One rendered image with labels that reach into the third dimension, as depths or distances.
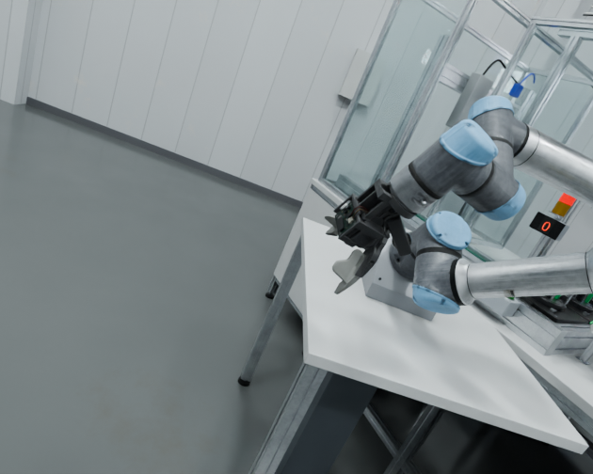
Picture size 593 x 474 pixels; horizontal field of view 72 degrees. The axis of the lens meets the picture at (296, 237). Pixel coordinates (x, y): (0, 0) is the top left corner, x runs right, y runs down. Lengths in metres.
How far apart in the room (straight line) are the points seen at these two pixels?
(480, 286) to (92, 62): 4.79
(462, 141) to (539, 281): 0.46
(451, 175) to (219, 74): 4.33
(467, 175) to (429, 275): 0.46
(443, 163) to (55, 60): 5.07
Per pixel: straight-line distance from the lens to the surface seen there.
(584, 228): 6.22
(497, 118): 0.80
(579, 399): 1.49
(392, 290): 1.25
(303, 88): 4.79
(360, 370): 0.92
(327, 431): 1.57
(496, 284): 1.03
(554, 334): 1.58
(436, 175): 0.65
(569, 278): 1.00
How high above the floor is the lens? 1.34
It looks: 20 degrees down
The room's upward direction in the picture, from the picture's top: 23 degrees clockwise
